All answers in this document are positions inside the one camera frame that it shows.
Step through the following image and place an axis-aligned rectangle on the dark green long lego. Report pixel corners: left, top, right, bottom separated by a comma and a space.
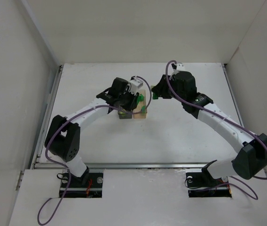
152, 93, 158, 100

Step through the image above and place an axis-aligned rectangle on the small dark green lego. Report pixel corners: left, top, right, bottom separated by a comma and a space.
137, 94, 144, 103

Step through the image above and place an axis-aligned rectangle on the dark green square lego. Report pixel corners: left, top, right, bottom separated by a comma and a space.
141, 106, 147, 112

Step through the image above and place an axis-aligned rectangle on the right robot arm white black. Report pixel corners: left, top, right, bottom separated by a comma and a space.
151, 71, 267, 180

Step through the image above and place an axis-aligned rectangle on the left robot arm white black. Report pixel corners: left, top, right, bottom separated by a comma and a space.
44, 77, 143, 184

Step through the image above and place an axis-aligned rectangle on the grey transparent container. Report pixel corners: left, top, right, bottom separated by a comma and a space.
118, 109, 133, 120

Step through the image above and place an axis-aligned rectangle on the orange transparent container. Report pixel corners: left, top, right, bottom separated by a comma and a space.
133, 89, 147, 119

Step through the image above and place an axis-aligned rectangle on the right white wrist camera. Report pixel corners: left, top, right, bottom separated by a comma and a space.
172, 63, 186, 75

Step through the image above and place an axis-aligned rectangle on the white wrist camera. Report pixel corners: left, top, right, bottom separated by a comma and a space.
127, 76, 143, 95
172, 63, 186, 75

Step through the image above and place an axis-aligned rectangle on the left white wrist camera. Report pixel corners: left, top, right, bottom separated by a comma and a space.
127, 76, 143, 95

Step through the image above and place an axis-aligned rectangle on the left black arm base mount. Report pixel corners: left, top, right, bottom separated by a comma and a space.
64, 172, 103, 198

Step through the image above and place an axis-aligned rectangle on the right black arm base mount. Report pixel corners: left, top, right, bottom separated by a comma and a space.
184, 160, 232, 198

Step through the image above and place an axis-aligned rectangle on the aluminium front rail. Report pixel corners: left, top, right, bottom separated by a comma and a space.
30, 162, 207, 170

